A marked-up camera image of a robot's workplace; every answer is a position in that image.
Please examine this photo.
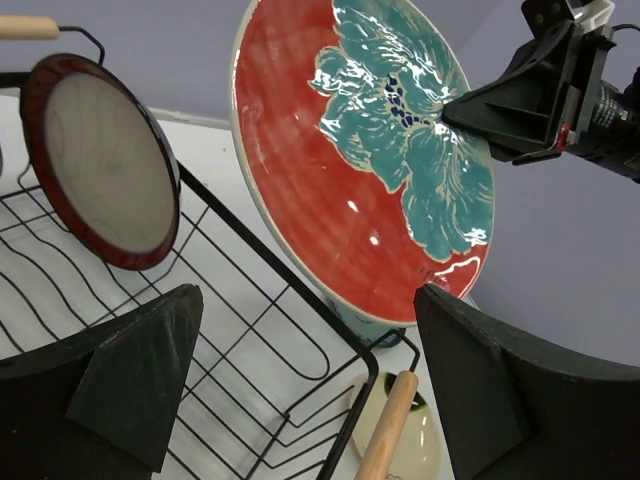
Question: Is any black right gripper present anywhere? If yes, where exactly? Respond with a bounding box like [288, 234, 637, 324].
[442, 20, 639, 183]

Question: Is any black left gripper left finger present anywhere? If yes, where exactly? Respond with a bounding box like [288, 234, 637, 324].
[1, 284, 203, 479]

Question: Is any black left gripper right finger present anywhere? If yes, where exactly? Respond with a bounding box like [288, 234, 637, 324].
[414, 285, 639, 479]

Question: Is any cream plate with black sprig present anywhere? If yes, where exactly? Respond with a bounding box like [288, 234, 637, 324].
[350, 371, 441, 479]

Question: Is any blue patterned teal plate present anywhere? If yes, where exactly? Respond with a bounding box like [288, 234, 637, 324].
[325, 296, 392, 346]

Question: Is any black wire dish rack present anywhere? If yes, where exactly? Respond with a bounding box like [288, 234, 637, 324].
[0, 14, 421, 480]

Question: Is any red and teal floral plate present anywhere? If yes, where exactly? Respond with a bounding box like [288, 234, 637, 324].
[230, 1, 495, 327]

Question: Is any dark red rimmed cream plate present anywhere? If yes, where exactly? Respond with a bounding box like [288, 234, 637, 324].
[19, 53, 181, 270]

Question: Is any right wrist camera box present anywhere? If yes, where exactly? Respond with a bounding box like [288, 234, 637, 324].
[521, 0, 615, 40]

